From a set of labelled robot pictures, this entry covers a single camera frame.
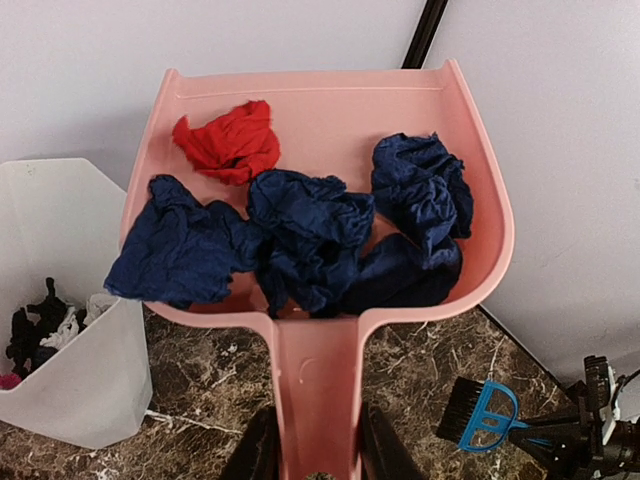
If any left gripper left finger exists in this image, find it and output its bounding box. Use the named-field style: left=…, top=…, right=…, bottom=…
left=219, top=406, right=279, bottom=480

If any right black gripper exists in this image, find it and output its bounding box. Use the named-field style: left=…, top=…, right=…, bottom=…
left=508, top=382, right=639, bottom=479

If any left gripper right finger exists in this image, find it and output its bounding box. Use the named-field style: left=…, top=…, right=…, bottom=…
left=360, top=402, right=424, bottom=480

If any blue hand brush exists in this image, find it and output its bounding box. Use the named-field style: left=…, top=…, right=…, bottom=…
left=435, top=377, right=530, bottom=453

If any long dark blue scrap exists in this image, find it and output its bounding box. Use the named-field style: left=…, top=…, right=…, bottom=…
left=338, top=233, right=462, bottom=315

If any small dark blue scrap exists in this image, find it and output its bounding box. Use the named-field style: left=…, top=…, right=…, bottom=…
left=104, top=175, right=265, bottom=310

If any pink plastic dustpan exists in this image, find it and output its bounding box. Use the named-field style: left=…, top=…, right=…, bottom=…
left=105, top=60, right=515, bottom=479

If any translucent white waste bin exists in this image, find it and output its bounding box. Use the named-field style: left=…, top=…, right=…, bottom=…
left=1, top=158, right=152, bottom=449

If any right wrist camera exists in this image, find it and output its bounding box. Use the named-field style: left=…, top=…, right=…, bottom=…
left=584, top=355, right=639, bottom=445

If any right black frame post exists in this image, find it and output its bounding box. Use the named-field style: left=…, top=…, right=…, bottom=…
left=401, top=0, right=448, bottom=70

